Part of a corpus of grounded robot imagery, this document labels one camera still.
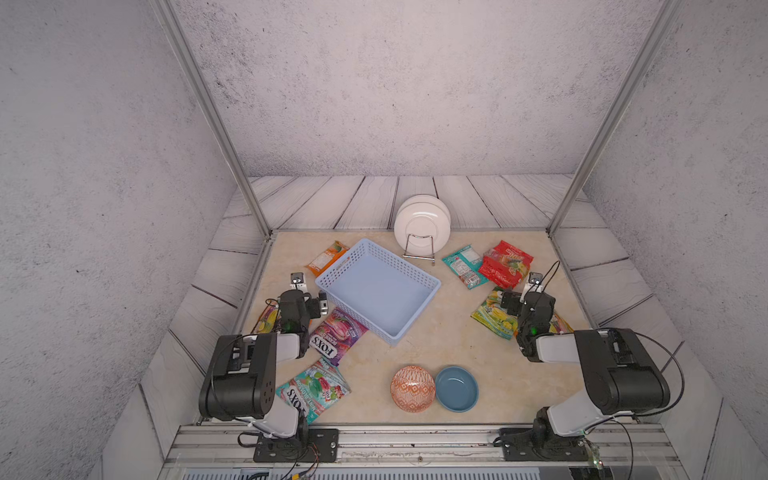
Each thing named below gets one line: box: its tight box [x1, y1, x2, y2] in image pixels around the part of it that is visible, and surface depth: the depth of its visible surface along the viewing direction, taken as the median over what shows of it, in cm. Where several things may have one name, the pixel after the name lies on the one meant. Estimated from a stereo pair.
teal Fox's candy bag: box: [275, 359, 351, 425], surface depth 82 cm
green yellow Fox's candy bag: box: [470, 288, 519, 340], surface depth 97 cm
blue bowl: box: [435, 366, 479, 413], surface depth 82 cm
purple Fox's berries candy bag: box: [309, 307, 369, 367], surface depth 93 cm
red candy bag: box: [478, 240, 534, 289], surface depth 106 cm
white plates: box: [394, 194, 451, 255], surface depth 107 cm
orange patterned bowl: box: [390, 365, 436, 413], surface depth 82 cm
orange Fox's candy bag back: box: [305, 240, 350, 277], surface depth 113 cm
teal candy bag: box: [442, 244, 489, 290], surface depth 110 cm
